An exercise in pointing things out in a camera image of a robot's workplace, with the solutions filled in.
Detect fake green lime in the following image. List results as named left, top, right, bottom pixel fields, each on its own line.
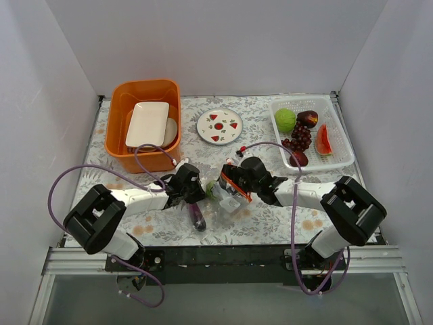
left=205, top=180, right=217, bottom=200

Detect clear orange zip top bag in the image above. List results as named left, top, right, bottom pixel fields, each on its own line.
left=211, top=158, right=252, bottom=224

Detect fake purple plum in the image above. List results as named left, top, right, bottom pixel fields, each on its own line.
left=289, top=151, right=309, bottom=167

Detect fake red grape bunch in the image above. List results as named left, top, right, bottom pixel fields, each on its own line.
left=281, top=122, right=312, bottom=152

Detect fake green cabbage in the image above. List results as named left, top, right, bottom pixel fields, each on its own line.
left=274, top=108, right=297, bottom=133

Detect fake watermelon slice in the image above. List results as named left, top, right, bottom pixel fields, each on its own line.
left=315, top=124, right=332, bottom=156

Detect fake dark red plum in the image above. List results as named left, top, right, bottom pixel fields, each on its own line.
left=296, top=110, right=319, bottom=129

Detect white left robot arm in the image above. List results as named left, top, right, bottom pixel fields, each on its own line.
left=63, top=162, right=205, bottom=271

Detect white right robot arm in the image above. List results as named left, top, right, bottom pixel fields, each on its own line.
left=220, top=156, right=387, bottom=269

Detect round watermelon pattern plate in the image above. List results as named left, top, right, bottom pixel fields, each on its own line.
left=196, top=108, right=244, bottom=146

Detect beige round dish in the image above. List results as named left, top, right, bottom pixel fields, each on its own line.
left=161, top=118, right=178, bottom=148

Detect white rectangular plate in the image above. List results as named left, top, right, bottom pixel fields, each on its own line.
left=125, top=102, right=169, bottom=148

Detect white plastic mesh basket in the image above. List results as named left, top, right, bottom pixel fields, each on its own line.
left=269, top=95, right=355, bottom=173

